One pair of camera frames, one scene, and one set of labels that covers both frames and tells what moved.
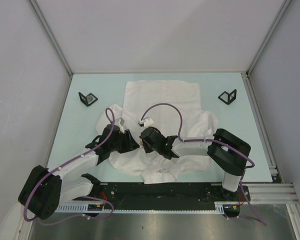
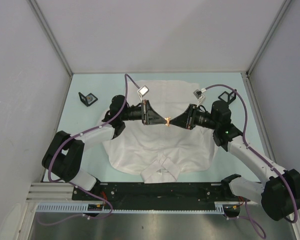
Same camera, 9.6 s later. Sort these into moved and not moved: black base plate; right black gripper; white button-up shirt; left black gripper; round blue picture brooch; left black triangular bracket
Moved: left black gripper; right black gripper
Not moved: white button-up shirt; left black triangular bracket; black base plate; round blue picture brooch
